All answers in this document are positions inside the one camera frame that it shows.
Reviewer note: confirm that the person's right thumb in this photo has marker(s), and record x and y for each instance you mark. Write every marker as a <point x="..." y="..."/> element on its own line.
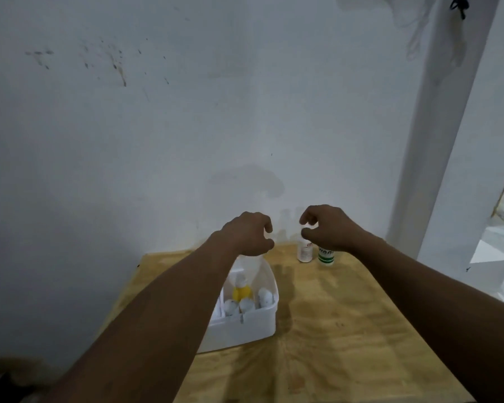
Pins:
<point x="308" y="233"/>

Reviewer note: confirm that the white bottle with green label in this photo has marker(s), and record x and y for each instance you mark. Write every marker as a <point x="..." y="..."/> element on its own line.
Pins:
<point x="326" y="255"/>

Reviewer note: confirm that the person's right forearm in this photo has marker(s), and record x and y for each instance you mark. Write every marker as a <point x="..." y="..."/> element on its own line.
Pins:
<point x="441" y="297"/>

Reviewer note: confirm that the white bottle with round cap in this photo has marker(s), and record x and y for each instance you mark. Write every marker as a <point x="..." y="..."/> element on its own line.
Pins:
<point x="230" y="308"/>
<point x="265" y="297"/>
<point x="247" y="305"/>

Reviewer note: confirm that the white bottle with red label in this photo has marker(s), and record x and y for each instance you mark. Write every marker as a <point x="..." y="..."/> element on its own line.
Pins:
<point x="305" y="250"/>

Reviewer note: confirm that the yellow bottle with white cap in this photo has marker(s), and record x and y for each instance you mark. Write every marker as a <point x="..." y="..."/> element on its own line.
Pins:
<point x="241" y="292"/>

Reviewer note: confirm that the person's left hand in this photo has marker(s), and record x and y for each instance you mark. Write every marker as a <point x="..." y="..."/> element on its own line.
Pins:
<point x="245" y="232"/>

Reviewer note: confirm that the person's left thumb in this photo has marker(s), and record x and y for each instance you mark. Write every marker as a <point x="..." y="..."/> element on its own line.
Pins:
<point x="265" y="246"/>

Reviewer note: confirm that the white vertical post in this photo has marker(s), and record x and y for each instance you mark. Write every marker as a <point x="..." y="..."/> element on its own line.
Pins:
<point x="436" y="134"/>

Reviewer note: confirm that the person's right hand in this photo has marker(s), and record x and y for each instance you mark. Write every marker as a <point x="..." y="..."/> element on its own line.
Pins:
<point x="334" y="228"/>

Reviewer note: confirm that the person's left forearm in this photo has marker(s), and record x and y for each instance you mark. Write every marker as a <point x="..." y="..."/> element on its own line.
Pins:
<point x="159" y="327"/>

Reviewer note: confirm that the white plastic storage box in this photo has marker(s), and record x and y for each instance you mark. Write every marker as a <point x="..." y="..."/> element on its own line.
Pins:
<point x="243" y="329"/>

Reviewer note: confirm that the white cardboard box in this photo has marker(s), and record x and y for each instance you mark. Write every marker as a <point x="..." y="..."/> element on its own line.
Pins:
<point x="489" y="266"/>

